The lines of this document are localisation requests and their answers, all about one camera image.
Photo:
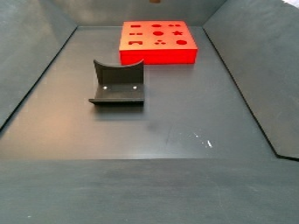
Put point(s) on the brown oval peg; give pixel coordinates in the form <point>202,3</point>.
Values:
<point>154,1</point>

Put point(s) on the red shape-sorter block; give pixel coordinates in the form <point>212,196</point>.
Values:
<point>156,42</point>

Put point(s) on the black curved holder bracket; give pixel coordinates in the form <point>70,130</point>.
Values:
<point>120,83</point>

